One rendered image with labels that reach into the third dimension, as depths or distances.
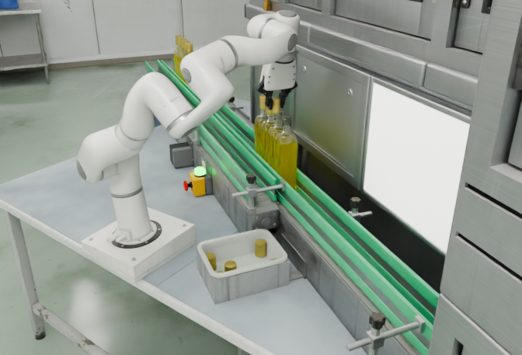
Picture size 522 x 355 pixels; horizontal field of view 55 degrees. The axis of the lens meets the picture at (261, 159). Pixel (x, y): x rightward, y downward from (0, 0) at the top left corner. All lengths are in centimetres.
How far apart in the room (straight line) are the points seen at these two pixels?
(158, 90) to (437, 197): 69
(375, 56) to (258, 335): 76
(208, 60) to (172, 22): 626
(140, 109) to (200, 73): 17
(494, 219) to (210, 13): 714
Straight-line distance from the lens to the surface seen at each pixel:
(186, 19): 750
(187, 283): 147
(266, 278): 141
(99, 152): 132
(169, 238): 155
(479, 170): 58
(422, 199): 124
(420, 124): 120
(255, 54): 129
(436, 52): 118
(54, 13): 726
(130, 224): 154
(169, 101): 121
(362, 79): 137
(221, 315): 136
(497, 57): 55
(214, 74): 120
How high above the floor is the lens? 165
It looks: 24 degrees down
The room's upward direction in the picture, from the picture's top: straight up
